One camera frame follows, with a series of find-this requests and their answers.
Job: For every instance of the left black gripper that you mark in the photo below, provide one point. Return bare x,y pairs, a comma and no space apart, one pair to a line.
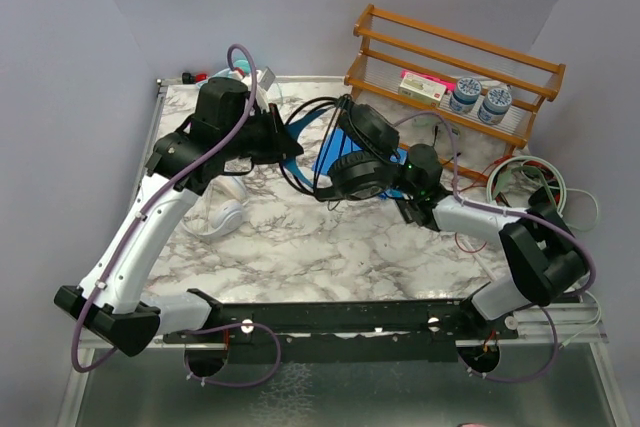
272,119

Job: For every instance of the black blue headphones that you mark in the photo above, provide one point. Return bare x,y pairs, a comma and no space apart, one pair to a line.
371,170

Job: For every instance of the white over-ear headphones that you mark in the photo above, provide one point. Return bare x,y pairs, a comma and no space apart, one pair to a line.
219,211

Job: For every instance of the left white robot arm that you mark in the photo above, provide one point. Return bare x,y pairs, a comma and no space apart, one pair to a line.
109,301

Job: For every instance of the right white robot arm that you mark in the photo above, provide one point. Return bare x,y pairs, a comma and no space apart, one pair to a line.
543,258

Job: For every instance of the teal cat-ear headphones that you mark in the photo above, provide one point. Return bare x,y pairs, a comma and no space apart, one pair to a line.
240,70

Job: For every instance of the green headphones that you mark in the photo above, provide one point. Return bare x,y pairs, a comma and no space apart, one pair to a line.
489,188

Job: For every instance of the red black headphones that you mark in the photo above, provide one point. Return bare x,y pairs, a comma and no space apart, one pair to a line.
548,189

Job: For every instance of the blue notebook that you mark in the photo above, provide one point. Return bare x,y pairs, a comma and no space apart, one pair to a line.
340,145

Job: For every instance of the white stick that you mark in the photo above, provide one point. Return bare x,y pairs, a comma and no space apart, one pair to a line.
466,247

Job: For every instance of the white green box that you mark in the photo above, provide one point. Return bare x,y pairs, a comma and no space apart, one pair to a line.
421,89

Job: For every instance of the left blue-lid jar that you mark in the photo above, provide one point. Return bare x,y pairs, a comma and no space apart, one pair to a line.
465,95

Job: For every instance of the blue-lid jar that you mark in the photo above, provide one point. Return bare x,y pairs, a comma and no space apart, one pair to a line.
495,105
465,95

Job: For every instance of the right blue-lid jar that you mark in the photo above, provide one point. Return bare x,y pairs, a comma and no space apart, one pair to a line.
495,105

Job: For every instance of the wooden shelf rack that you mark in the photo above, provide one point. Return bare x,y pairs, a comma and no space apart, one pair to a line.
393,46

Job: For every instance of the red black connector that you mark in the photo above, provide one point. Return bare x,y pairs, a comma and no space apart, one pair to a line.
189,78

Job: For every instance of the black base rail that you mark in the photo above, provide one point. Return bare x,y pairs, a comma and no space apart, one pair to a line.
331,332

